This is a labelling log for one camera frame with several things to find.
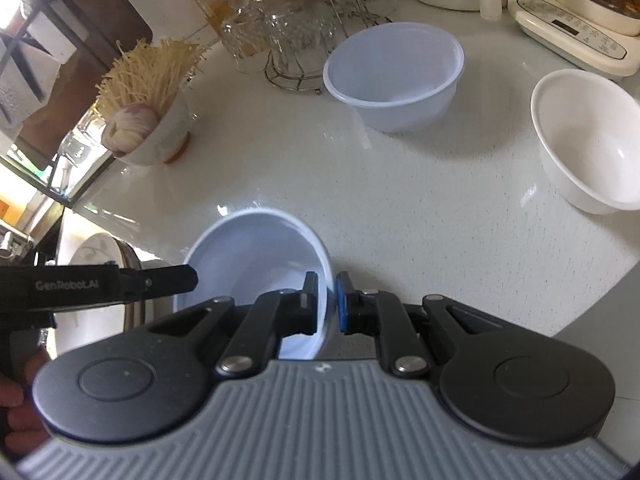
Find glass cups on tray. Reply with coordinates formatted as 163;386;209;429
220;0;399;74

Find black dish rack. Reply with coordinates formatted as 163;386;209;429
0;0;127;207

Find pale blue plastic bowl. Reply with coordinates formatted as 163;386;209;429
322;20;466;134
172;208;335;361

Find white bowl holding garlic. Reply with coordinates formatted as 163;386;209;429
112;92;194;167

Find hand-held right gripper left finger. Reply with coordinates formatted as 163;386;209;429
147;271;320;379

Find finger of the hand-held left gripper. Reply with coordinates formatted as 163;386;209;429
118;263;199;302

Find silver patterned metal board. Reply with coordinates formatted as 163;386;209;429
0;35;66;137

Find clear drinking glass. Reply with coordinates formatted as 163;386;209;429
58;107;109;162

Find glass kettle on cream base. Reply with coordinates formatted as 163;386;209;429
507;0;640;79

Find white ceramic bowl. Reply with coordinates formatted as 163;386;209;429
529;68;640;216

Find white plate grey leaf print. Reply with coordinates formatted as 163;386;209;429
64;233;132;357

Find person's left hand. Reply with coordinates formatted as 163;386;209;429
0;354;51;456

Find garlic bulb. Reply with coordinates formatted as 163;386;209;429
102;101;161;157

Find dark brown cutting board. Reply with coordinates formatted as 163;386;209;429
30;0;154;77

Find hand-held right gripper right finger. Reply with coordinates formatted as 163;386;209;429
337;270;501;380

